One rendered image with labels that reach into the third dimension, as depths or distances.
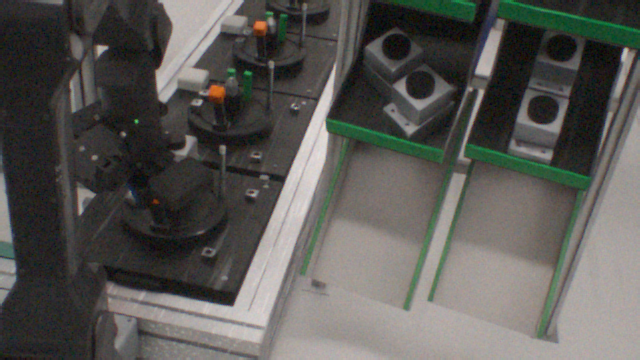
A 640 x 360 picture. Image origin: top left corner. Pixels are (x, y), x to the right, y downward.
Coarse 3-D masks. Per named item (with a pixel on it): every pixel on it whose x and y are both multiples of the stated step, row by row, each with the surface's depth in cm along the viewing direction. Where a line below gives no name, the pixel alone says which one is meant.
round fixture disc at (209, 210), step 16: (128, 192) 103; (208, 192) 105; (128, 208) 100; (192, 208) 101; (208, 208) 102; (224, 208) 102; (128, 224) 98; (144, 224) 98; (176, 224) 98; (192, 224) 99; (208, 224) 99; (224, 224) 102; (144, 240) 97; (160, 240) 96; (176, 240) 97; (192, 240) 97; (208, 240) 99
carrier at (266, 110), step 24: (192, 72) 132; (192, 96) 129; (240, 96) 121; (264, 96) 131; (288, 96) 132; (168, 120) 122; (192, 120) 119; (240, 120) 120; (264, 120) 121; (288, 120) 126; (216, 144) 118; (240, 144) 118; (264, 144) 119; (288, 144) 120; (216, 168) 114; (240, 168) 113; (264, 168) 114; (288, 168) 115
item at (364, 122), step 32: (384, 32) 89; (416, 32) 89; (448, 32) 89; (480, 32) 81; (352, 64) 85; (448, 64) 86; (352, 96) 85; (352, 128) 80; (384, 128) 82; (448, 128) 79
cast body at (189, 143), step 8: (176, 136) 96; (184, 136) 96; (192, 136) 98; (176, 144) 95; (184, 144) 96; (192, 144) 97; (176, 152) 95; (184, 152) 95; (192, 152) 97; (176, 160) 95
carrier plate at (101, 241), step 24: (120, 192) 106; (240, 192) 108; (264, 192) 109; (96, 216) 101; (120, 216) 102; (240, 216) 104; (264, 216) 104; (96, 240) 97; (120, 240) 98; (216, 240) 100; (240, 240) 100; (120, 264) 94; (144, 264) 95; (168, 264) 95; (192, 264) 95; (216, 264) 96; (240, 264) 96; (168, 288) 94; (192, 288) 93; (216, 288) 92; (240, 288) 95
